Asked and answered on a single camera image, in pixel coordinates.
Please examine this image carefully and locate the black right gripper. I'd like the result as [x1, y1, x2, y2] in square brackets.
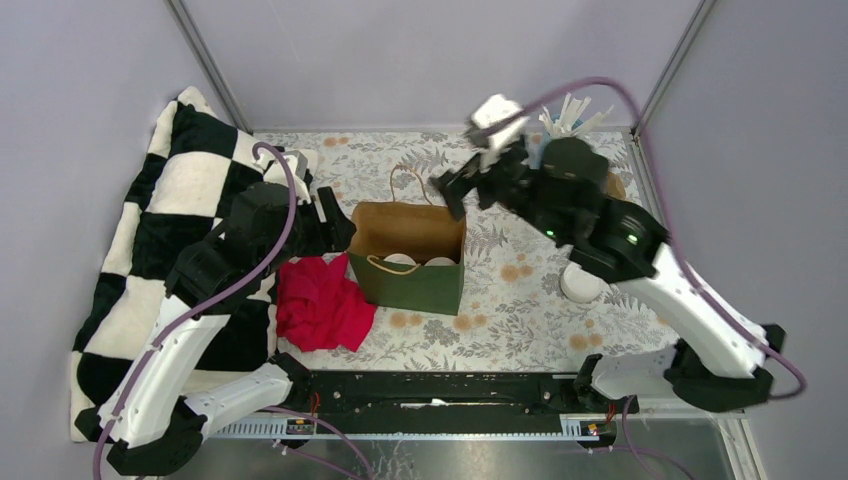
[427, 132, 568, 241]

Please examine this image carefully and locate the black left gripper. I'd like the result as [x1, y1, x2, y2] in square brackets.
[259, 185, 358, 279]

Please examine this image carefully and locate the white plastic cup lid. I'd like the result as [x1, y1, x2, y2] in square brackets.
[383, 253, 418, 267]

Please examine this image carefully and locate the green paper bag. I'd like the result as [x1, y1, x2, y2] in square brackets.
[347, 187, 466, 315]

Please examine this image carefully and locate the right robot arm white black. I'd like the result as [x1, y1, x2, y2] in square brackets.
[431, 138, 785, 413]

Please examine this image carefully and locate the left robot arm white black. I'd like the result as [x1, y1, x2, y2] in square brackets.
[76, 182, 355, 477]

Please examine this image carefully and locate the red cloth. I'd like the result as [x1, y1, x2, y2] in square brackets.
[276, 253, 377, 352]

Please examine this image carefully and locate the blue cup holder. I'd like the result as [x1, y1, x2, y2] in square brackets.
[527, 132, 551, 169]

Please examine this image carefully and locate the white wrapped straws bundle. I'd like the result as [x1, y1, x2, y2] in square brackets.
[538, 93, 614, 140]

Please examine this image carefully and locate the stack of white lids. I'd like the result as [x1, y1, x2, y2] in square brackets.
[559, 263, 606, 303]

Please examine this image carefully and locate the black white checkered pillow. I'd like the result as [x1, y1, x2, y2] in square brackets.
[70, 86, 286, 416]

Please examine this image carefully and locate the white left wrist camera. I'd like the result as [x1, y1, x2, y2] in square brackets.
[253, 149, 320, 204]

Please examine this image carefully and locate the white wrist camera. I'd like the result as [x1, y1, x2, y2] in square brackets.
[253, 149, 320, 204]
[465, 94, 529, 173]

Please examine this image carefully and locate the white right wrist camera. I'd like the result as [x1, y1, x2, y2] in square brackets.
[465, 94, 529, 173]

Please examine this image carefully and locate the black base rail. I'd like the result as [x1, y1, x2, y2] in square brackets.
[248, 354, 641, 439]

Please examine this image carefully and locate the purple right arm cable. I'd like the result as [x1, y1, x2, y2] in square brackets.
[476, 76, 808, 480]

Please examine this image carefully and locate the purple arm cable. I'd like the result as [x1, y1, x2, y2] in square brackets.
[476, 76, 808, 480]
[92, 140, 376, 480]

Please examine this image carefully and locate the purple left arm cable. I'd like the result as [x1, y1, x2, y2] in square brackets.
[92, 140, 376, 480]

